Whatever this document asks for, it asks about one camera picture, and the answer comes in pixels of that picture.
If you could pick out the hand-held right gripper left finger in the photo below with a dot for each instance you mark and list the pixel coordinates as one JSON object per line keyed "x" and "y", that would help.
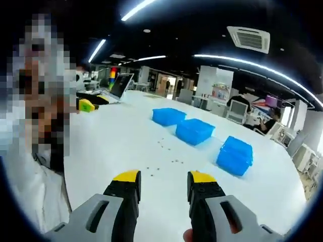
{"x": 123, "y": 199}

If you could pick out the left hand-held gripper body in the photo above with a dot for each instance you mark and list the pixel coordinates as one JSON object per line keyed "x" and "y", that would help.
{"x": 79, "y": 80}

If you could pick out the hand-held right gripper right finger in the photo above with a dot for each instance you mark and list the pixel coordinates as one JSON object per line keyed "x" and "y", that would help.
{"x": 204, "y": 194}

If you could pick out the black resistors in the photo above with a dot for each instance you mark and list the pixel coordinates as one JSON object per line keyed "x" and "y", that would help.
{"x": 157, "y": 168}

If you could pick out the blue plastic bin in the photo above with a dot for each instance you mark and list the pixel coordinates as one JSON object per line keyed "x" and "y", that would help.
{"x": 194, "y": 132}
{"x": 234, "y": 157}
{"x": 169, "y": 117}

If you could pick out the person's right hand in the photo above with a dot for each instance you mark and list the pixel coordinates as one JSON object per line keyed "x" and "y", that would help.
{"x": 188, "y": 236}

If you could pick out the open silver laptop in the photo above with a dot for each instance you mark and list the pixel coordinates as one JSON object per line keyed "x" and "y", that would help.
{"x": 121, "y": 85}

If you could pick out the rainbow striped pillar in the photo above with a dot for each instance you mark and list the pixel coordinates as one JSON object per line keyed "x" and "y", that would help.
{"x": 113, "y": 76}

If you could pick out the short ceiling light strip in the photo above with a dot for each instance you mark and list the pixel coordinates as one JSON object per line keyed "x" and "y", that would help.
{"x": 97, "y": 50}

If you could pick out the green notepad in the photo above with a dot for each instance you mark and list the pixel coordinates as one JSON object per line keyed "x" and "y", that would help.
{"x": 151, "y": 96}

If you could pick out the straight ceiling light strip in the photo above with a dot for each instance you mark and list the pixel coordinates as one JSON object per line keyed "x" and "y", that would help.
{"x": 143, "y": 59}

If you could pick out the white mesh office chair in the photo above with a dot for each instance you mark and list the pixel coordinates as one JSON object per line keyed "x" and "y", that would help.
{"x": 273, "y": 129}
{"x": 237, "y": 111}

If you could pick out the long curved ceiling light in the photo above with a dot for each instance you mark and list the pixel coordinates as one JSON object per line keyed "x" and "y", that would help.
{"x": 137, "y": 10}

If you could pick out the white display shelf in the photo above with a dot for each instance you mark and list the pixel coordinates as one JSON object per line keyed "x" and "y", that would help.
{"x": 220, "y": 92}

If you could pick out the purple screen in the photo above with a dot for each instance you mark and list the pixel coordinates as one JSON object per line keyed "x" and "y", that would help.
{"x": 272, "y": 100}

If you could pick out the curved ceiling light strip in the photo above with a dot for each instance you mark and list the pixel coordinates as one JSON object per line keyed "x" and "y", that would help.
{"x": 252, "y": 63}

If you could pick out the ceiling air conditioner vent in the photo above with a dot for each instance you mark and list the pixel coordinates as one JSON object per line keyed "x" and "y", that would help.
{"x": 249, "y": 39}

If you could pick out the striped flag wall poster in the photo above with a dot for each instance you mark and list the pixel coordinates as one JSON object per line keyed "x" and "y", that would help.
{"x": 258, "y": 102}

